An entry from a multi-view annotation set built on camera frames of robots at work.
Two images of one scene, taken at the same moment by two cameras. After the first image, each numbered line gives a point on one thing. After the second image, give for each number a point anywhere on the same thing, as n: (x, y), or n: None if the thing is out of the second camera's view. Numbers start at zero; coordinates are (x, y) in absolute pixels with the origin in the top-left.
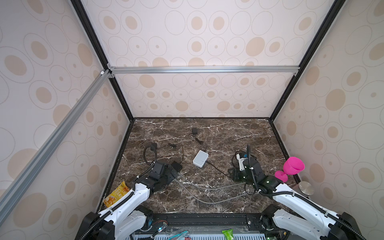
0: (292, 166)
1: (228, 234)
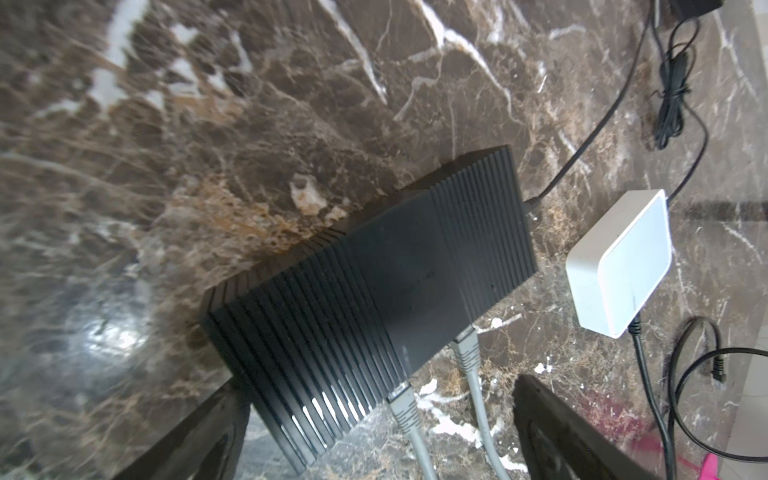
0: (710, 467)
1: None
